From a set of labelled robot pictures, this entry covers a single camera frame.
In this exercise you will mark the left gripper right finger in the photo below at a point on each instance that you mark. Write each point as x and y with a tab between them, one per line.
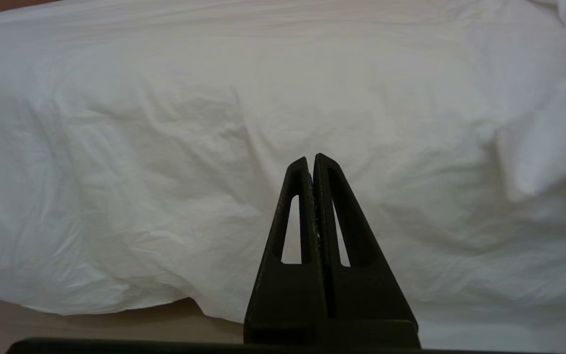
366	295

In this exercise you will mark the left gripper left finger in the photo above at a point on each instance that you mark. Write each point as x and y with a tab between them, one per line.
288	295

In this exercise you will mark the white duvet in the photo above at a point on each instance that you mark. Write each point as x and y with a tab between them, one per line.
165	147

